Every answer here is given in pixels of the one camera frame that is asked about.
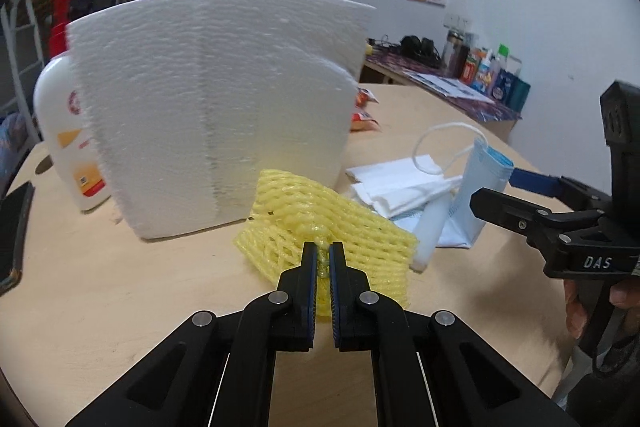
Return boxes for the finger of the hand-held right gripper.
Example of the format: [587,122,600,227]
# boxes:
[469,187,608,254]
[508,166,614,212]

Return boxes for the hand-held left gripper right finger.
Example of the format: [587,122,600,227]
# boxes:
[328,241,581,427]

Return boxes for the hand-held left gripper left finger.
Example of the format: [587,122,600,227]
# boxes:
[65,241,319,427]

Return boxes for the blue face mask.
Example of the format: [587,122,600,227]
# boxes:
[412,123,515,250]

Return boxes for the white foam tube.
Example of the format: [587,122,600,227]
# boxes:
[410,197,453,272]

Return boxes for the yellow foam net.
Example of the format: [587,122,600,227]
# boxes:
[235,168,419,323]

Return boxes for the white ribbed foam sheet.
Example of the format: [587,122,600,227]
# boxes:
[202,41,355,224]

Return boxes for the white foam box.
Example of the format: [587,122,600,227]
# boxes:
[66,0,377,240]

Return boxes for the person's right forearm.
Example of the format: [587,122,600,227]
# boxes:
[552,307,640,427]

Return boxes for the person's right hand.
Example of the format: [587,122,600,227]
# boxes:
[564,276,640,339]

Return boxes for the desk with patterned cover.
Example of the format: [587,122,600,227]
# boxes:
[365,44,523,142]

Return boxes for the folded white tissue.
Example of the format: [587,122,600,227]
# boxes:
[346,154,463,220]

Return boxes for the row of toiletry bottles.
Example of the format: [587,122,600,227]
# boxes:
[442,27,532,112]

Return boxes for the printed paper sheets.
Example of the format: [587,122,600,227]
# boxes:
[402,69,493,104]

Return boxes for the black headphones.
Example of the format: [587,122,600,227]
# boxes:
[401,35,442,68]

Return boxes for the white lotion pump bottle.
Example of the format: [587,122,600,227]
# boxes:
[34,0,116,214]

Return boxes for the black smartphone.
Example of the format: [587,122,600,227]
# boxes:
[0,181,36,298]

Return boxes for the blue quilt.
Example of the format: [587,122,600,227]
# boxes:
[0,112,26,168]

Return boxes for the white metal bunk bed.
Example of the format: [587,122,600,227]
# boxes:
[0,0,43,148]

